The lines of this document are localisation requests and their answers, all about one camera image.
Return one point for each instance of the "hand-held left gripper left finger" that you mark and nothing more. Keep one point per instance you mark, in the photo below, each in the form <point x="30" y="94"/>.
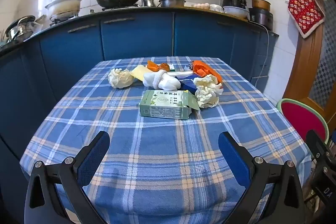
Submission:
<point x="94" y="158"/>

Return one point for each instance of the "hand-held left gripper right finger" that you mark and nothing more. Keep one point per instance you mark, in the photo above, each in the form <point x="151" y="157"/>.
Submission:
<point x="233" y="158"/>

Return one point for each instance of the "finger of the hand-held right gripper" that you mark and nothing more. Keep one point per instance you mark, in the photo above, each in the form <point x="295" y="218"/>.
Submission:
<point x="315" y="142"/>

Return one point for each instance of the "red basin with green rim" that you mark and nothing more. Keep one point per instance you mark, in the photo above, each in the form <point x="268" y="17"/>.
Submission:
<point x="302" y="119"/>

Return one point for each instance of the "green tea box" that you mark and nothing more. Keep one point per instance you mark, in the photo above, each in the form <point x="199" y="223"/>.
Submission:
<point x="162" y="106"/>

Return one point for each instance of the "steel wool scrubber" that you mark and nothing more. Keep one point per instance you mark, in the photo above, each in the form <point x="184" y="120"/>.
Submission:
<point x="190" y="65"/>

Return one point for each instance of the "orange knotted bag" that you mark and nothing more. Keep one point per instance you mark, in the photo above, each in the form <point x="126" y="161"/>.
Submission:
<point x="153" y="65"/>

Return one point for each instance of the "white and green medicine box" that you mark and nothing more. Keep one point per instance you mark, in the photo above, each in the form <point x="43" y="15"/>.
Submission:
<point x="171" y="65"/>

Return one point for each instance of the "crumpled white tissue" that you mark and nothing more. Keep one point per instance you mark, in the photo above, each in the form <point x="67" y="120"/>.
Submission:
<point x="207" y="100"/>
<point x="208" y="82"/>
<point x="119" y="79"/>

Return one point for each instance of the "blue plaid tablecloth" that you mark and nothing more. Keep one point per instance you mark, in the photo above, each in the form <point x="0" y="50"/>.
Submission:
<point x="168" y="150"/>

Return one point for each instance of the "wooden door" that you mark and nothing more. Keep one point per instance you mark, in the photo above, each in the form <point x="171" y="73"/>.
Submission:
<point x="309" y="74"/>

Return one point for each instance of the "dark blue packet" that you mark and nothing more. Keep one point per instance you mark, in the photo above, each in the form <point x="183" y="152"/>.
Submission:
<point x="188" y="86"/>

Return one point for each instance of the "white plastic packet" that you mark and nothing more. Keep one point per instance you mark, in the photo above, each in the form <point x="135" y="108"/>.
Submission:
<point x="181" y="73"/>

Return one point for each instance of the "white socks bundle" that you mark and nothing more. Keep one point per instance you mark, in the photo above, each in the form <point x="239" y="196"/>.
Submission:
<point x="168" y="82"/>

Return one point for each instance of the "blue kitchen base cabinet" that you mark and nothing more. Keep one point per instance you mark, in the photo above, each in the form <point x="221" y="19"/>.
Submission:
<point x="68" y="56"/>

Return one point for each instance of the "black cooking pot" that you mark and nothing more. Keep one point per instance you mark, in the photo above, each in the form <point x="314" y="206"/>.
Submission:
<point x="261" y="19"/>

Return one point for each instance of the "white enamel bowl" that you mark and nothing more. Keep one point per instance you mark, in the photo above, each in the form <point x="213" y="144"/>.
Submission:
<point x="236" y="12"/>

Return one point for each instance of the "brown pot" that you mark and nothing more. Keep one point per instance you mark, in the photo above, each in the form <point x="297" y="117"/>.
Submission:
<point x="260" y="4"/>

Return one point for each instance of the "steel pot with lid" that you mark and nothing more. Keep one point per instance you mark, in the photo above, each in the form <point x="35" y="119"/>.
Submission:
<point x="19" y="28"/>

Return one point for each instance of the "pile of eggs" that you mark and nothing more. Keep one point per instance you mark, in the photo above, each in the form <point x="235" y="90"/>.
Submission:
<point x="201" y="6"/>

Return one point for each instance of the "white clay pot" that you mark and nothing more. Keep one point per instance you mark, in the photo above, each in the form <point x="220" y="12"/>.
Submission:
<point x="64" y="5"/>

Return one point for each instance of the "small steel kettle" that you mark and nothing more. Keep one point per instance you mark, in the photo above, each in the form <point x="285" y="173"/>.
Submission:
<point x="148" y="1"/>

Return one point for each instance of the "steel basin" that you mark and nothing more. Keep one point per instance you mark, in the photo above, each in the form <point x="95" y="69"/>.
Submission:
<point x="172" y="2"/>

